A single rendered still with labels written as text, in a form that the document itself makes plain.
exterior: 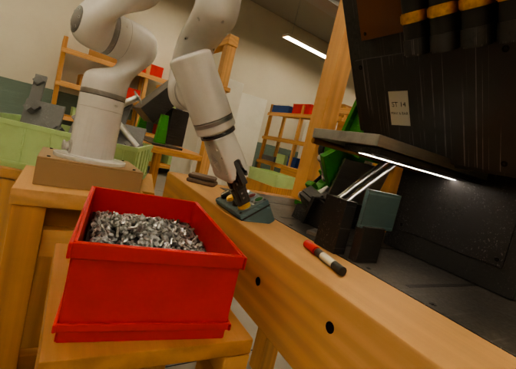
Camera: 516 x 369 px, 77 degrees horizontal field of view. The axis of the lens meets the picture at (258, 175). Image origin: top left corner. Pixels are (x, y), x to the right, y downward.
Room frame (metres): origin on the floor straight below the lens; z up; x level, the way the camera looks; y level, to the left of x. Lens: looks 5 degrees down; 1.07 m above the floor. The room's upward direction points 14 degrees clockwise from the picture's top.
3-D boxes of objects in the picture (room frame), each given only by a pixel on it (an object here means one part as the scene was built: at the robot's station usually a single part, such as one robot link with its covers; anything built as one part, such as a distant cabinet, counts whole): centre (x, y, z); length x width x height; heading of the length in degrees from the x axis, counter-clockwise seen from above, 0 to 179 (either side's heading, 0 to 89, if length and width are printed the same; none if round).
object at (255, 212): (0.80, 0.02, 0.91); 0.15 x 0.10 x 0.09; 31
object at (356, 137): (0.67, -0.29, 1.11); 0.39 x 0.16 x 0.03; 121
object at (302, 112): (7.25, -0.76, 1.13); 2.48 x 0.54 x 2.27; 35
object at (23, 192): (0.94, 0.49, 0.83); 0.32 x 0.32 x 0.04; 32
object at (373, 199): (0.63, -0.25, 0.97); 0.10 x 0.02 x 0.14; 121
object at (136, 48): (0.97, 0.47, 1.22); 0.19 x 0.12 x 0.24; 140
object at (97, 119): (0.94, 0.49, 1.01); 0.19 x 0.19 x 0.18
